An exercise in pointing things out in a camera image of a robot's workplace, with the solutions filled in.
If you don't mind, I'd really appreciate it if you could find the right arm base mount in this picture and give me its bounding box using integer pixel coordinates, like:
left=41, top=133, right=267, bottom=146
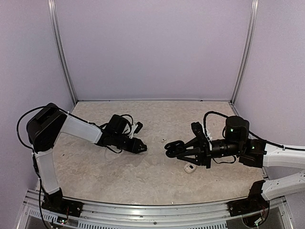
left=227, top=197, right=270, bottom=217

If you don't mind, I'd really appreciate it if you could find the right camera cable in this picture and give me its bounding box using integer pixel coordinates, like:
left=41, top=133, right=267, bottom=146
left=202, top=111, right=305, bottom=151

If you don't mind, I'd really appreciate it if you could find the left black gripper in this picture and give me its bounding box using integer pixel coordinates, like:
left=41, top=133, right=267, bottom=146
left=112, top=133, right=147, bottom=154

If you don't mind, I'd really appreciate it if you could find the black earbud charging case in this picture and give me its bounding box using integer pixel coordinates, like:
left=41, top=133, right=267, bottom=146
left=164, top=140, right=185, bottom=158

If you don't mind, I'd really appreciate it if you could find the right aluminium frame post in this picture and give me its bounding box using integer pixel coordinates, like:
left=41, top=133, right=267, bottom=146
left=230, top=0, right=259, bottom=106

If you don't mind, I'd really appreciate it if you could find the white earbud charging case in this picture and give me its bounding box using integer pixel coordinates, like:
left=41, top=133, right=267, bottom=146
left=184, top=163, right=196, bottom=174

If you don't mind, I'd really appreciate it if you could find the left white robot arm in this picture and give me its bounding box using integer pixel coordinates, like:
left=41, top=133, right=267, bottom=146
left=22, top=103, right=147, bottom=212

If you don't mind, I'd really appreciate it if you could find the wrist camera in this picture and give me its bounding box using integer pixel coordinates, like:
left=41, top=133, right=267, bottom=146
left=129, top=122, right=143, bottom=139
left=191, top=122, right=212, bottom=150

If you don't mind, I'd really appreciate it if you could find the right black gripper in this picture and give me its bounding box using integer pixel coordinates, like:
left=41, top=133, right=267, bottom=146
left=177, top=136, right=243, bottom=168

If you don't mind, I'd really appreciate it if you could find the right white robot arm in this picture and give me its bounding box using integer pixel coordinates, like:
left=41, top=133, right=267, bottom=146
left=166, top=116, right=305, bottom=212

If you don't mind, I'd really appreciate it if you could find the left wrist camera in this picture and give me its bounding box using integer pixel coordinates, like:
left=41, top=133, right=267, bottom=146
left=129, top=122, right=143, bottom=139

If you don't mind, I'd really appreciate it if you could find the front aluminium rail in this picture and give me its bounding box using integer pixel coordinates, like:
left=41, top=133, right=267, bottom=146
left=22, top=188, right=289, bottom=229

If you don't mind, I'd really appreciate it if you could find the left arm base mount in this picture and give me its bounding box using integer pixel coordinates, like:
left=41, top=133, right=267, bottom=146
left=41, top=195, right=83, bottom=217

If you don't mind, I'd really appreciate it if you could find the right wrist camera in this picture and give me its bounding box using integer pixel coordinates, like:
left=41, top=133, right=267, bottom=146
left=191, top=122, right=212, bottom=150

